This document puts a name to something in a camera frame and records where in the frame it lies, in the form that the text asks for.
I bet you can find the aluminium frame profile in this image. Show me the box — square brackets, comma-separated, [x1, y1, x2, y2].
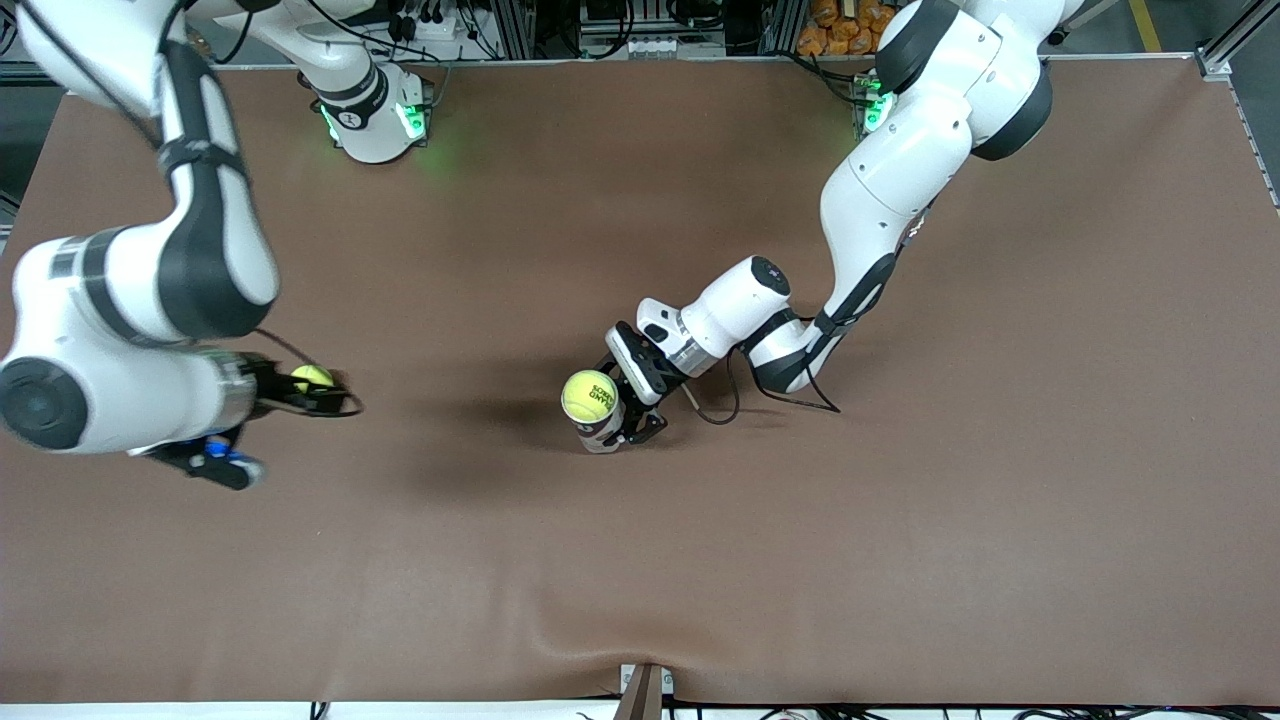
[1195, 0, 1280, 211]

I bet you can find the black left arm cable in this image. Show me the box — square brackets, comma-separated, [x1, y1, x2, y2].
[690, 200, 937, 427]

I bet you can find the white power strip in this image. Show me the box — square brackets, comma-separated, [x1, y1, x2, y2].
[385, 0, 476, 46]

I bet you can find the Wilson tennis ball can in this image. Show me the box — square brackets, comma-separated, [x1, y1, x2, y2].
[572, 400, 633, 456]

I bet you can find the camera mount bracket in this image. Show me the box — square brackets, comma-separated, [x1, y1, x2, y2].
[613, 663, 674, 720]

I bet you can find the aluminium frame post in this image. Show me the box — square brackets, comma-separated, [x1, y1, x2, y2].
[490, 0, 536, 59]
[765, 0, 806, 56]

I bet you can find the yellow Roland Garros tennis ball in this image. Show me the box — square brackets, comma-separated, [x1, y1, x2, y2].
[560, 369, 622, 425]

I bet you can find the orange packaged goods pile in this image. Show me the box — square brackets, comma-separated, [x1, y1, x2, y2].
[797, 0, 896, 57]

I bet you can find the white terminal block strip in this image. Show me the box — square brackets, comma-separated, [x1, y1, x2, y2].
[583, 33, 701, 59]

